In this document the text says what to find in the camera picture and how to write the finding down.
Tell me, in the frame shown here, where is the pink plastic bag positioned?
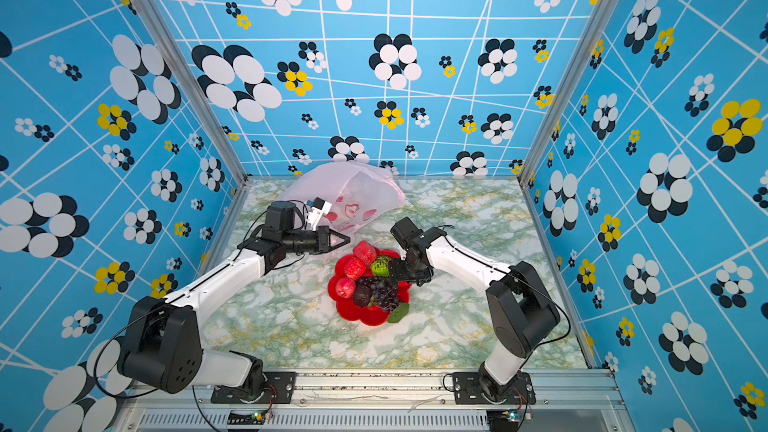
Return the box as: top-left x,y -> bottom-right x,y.
278,161 -> 405,235

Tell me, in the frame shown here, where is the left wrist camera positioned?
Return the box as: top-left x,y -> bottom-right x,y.
305,197 -> 332,231

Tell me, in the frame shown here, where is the pink red apple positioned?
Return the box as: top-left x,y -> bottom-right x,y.
335,277 -> 357,299

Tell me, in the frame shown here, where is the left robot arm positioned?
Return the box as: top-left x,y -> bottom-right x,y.
117,198 -> 350,401

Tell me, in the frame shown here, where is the left aluminium corner post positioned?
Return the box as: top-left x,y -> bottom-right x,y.
131,0 -> 248,187

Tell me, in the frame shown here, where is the aluminium front rail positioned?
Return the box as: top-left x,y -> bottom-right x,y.
113,369 -> 635,431

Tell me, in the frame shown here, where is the dark purple grape bunch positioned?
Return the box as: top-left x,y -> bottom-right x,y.
356,276 -> 401,312

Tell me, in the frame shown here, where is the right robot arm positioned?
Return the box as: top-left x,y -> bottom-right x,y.
389,217 -> 567,404

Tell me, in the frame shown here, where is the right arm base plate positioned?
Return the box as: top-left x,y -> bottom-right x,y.
451,372 -> 537,407

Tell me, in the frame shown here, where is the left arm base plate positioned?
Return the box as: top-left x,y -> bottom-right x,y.
210,371 -> 297,405

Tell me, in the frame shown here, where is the red dragon fruit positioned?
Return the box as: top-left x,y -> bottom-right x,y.
353,241 -> 378,266

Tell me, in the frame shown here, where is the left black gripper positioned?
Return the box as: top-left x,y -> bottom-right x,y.
283,227 -> 350,256

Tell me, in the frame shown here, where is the green custard apple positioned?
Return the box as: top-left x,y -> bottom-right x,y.
370,255 -> 392,278

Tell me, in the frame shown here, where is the aluminium corner post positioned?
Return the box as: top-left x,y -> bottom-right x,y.
519,0 -> 620,185
131,0 -> 248,187

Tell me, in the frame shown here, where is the red strawberry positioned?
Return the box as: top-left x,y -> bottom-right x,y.
343,256 -> 368,281

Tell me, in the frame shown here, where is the right aluminium corner post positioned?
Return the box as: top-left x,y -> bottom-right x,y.
519,0 -> 620,185

